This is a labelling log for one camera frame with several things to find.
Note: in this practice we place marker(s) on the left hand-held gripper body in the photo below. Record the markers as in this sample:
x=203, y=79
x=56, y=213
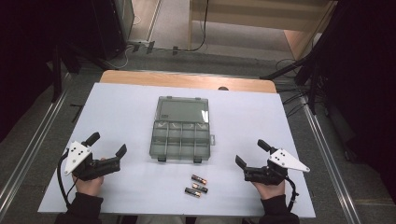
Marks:
x=77, y=157

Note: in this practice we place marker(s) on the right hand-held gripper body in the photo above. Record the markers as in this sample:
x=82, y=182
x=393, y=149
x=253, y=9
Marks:
x=288, y=161

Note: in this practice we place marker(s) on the black and orange battery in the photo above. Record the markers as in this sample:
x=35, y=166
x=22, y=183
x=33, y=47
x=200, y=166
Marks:
x=199, y=179
x=200, y=188
x=193, y=192

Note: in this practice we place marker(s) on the clear grey compartment box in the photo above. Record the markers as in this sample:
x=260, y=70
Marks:
x=180, y=140

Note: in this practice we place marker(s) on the person's left hand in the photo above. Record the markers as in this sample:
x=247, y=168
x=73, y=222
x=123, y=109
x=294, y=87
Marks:
x=88, y=186

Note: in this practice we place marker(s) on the person's right hand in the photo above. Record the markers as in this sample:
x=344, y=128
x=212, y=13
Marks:
x=272, y=190

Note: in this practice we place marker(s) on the white table mat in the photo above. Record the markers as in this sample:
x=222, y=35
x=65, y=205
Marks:
x=124, y=118

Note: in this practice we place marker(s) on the black tripod stand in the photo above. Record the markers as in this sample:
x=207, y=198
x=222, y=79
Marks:
x=57, y=74

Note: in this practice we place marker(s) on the black metal stand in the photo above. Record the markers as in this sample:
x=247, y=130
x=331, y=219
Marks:
x=295, y=65

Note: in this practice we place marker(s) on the dark cabinet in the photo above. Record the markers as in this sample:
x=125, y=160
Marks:
x=109, y=28

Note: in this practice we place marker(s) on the light wooden furniture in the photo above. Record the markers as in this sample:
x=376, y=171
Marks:
x=249, y=15

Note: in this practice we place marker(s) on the metal floor rail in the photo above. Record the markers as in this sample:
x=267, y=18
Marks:
x=37, y=137
x=330, y=165

